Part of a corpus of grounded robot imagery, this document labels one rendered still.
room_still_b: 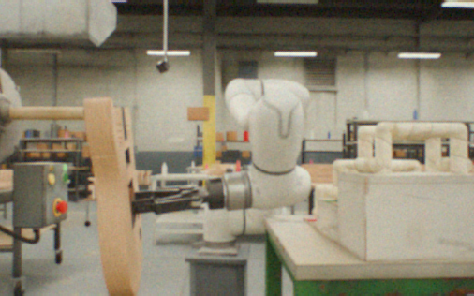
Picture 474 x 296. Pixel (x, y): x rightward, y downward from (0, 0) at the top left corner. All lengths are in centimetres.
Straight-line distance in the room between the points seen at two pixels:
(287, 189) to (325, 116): 1172
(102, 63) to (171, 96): 269
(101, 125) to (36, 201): 64
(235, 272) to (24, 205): 86
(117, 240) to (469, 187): 70
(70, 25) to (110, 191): 37
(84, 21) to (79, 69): 1247
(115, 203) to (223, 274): 99
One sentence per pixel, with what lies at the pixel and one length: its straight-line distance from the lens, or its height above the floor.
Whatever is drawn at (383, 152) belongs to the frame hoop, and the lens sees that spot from 75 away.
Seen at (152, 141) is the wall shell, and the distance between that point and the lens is 1214.
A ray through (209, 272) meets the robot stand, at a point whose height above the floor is 64.
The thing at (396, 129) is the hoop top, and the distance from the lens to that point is 76.
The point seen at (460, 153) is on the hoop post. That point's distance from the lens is 84.
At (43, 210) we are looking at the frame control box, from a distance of 120.
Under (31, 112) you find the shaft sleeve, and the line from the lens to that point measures 98.
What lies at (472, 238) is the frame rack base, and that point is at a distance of 86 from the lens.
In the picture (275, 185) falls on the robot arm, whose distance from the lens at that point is 76.
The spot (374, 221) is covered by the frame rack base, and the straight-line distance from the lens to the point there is 74.
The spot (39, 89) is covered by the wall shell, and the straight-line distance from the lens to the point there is 1372.
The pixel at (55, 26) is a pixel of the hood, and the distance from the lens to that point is 84.
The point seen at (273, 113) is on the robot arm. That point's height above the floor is 123.
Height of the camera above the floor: 114
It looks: 1 degrees up
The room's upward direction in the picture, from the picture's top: straight up
